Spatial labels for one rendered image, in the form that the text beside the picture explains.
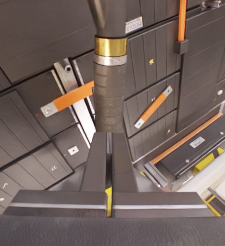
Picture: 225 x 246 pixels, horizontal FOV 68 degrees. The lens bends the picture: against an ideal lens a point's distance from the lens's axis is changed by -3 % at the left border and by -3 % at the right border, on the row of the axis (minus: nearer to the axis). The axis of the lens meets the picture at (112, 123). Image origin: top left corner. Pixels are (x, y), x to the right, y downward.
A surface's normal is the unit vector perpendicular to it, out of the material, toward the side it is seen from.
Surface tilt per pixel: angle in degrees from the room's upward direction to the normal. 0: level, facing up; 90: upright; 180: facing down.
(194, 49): 0
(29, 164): 0
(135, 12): 0
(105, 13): 31
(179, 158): 90
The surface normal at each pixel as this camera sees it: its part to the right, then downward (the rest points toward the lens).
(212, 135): -0.20, -0.69
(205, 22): 0.50, 0.54
